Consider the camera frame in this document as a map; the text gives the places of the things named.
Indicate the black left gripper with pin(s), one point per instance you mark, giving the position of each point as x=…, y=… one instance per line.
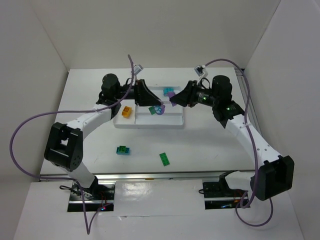
x=138, y=92

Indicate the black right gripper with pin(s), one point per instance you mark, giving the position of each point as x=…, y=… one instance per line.
x=190, y=93

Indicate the green lego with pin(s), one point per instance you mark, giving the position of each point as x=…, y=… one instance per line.
x=152, y=110

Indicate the purple rounded lego brick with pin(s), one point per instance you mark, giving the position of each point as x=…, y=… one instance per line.
x=159, y=109

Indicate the teal round lego brick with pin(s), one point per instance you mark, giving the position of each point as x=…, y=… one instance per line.
x=167, y=90

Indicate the yellow lego brick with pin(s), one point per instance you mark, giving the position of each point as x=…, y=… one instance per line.
x=126, y=112

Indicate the small green lego brick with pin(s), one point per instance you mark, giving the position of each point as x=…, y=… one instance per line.
x=122, y=149

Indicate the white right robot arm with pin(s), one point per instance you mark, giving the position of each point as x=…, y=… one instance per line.
x=273, y=173

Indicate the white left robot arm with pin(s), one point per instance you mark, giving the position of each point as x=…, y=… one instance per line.
x=64, y=147

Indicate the white plastic divided tray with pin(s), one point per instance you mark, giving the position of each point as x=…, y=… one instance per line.
x=142, y=118

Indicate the green flat lego plate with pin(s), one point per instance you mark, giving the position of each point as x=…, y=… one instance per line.
x=164, y=159

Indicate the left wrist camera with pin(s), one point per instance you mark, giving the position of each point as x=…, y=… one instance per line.
x=137, y=68

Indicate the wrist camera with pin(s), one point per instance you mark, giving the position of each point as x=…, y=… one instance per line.
x=201, y=71
x=137, y=68

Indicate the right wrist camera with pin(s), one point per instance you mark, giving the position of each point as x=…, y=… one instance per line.
x=201, y=71

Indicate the aluminium right side rail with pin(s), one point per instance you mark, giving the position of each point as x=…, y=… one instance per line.
x=246, y=93

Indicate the aluminium rail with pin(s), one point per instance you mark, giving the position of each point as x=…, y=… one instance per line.
x=246, y=93
x=139, y=176

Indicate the aluminium front rail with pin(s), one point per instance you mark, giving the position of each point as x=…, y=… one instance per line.
x=139, y=176

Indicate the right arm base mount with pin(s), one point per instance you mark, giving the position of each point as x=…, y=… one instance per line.
x=218, y=195

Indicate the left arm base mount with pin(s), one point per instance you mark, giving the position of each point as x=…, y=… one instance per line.
x=102, y=198

